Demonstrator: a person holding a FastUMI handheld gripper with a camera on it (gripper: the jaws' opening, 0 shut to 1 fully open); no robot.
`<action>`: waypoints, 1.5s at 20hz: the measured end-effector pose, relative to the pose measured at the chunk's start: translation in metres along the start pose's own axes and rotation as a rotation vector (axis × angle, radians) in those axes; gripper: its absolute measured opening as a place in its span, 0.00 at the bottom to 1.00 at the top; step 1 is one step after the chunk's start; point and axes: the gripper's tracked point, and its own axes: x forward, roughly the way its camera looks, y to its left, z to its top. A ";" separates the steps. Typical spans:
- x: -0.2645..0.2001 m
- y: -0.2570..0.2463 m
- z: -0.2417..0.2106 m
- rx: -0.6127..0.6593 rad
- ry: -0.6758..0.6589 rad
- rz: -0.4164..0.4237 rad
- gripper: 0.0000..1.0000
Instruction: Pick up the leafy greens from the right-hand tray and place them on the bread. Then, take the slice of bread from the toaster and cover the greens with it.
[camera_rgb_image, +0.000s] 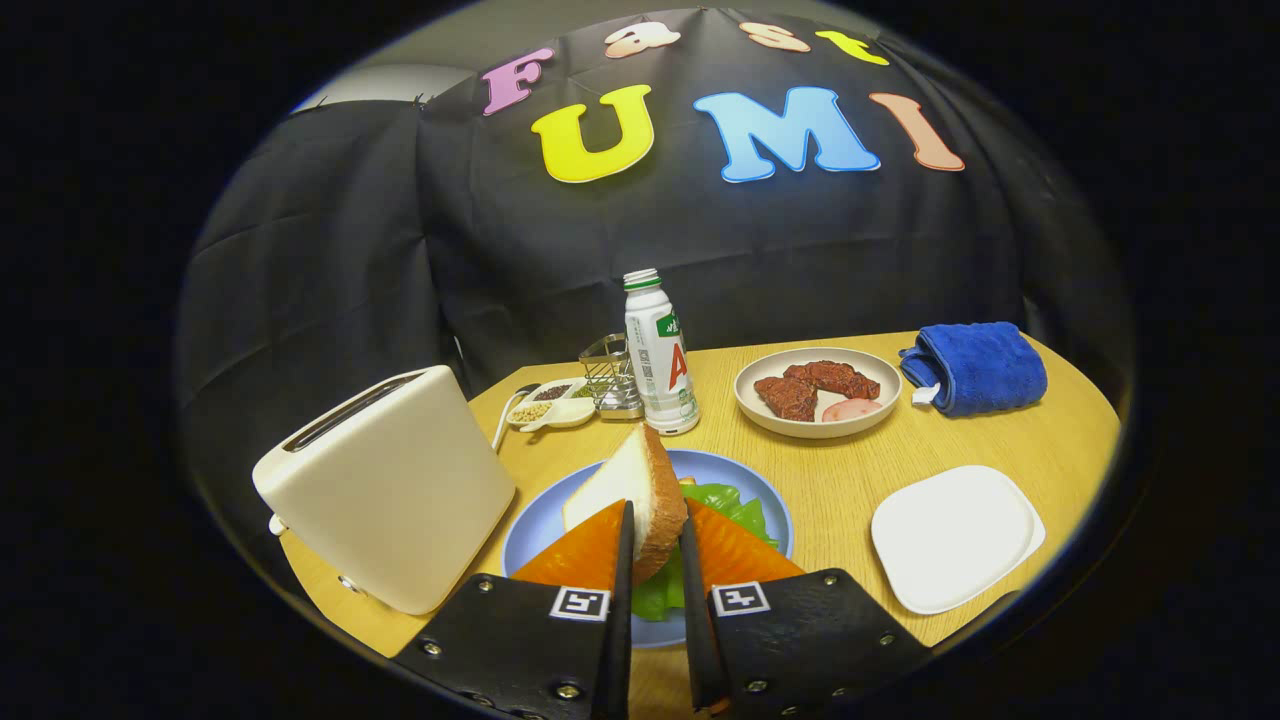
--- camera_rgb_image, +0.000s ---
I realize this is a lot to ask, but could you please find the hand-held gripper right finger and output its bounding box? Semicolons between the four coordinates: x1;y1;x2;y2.
678;497;933;717

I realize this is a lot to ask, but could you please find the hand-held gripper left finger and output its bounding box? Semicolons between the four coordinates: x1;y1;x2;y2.
390;500;636;720

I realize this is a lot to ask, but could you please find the green lettuce leaf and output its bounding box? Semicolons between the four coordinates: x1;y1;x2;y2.
632;482;779;621

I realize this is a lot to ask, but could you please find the white bread slice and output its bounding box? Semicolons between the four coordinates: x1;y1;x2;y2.
562;424;689;586

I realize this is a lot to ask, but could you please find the blue round plate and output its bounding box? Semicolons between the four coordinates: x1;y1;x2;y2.
501;449;795;649

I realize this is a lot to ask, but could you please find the white divided condiment dish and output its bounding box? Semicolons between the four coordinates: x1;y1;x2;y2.
506;377;598;434

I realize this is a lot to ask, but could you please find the beige round plate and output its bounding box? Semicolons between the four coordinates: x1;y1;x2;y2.
734;346;904;440

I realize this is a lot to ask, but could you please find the white plastic drink bottle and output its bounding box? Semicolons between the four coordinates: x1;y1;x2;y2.
623;268;701;437

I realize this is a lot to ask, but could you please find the cream white toaster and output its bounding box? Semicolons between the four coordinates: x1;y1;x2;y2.
252;365;517;616

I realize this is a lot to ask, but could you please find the brown meat piece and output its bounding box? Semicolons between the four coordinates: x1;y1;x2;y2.
753;375;819;422
783;360;882;401

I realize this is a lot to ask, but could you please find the white square plate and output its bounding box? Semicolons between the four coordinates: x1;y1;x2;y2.
870;464;1047;616

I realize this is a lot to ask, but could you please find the folded blue towel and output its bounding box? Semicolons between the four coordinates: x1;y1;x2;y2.
898;321;1049;418

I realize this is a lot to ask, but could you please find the black backdrop cloth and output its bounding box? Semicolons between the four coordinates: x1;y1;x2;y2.
175;8;1136;561

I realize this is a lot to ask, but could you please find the white power cable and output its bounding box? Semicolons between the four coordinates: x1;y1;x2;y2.
492;385;541;451

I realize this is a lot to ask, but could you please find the wire mesh utensil holder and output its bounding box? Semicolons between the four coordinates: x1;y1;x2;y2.
578;334;645;420

